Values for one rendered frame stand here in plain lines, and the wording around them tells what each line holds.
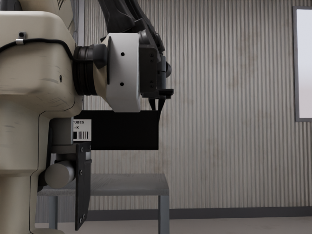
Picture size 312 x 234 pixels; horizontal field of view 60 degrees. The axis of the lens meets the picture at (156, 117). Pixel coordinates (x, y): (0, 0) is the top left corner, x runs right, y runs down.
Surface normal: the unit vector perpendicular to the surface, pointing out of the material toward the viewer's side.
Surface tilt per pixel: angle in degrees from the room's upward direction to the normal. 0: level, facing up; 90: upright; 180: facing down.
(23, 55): 82
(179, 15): 90
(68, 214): 90
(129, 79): 82
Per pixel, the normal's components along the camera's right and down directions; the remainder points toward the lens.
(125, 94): 0.02, -0.18
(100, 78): -0.70, 0.29
